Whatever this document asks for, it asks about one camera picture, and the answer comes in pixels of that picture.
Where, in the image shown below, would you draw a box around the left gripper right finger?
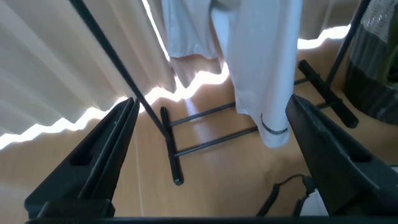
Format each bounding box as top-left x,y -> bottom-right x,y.
285,94 -> 398,218

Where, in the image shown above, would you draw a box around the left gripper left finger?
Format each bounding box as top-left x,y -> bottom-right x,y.
24,96 -> 141,218

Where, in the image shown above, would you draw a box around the pale grey shorts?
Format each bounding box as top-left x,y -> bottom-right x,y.
160,0 -> 304,149

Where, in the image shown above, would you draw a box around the black clothes rack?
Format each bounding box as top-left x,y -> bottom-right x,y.
68,0 -> 373,187

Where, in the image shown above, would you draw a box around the beige curtain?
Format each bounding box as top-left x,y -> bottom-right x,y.
0,0 -> 363,138

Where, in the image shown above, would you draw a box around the green garment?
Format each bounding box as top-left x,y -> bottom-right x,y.
385,43 -> 398,85

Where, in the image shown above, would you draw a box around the black cable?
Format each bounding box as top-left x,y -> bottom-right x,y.
256,173 -> 317,217

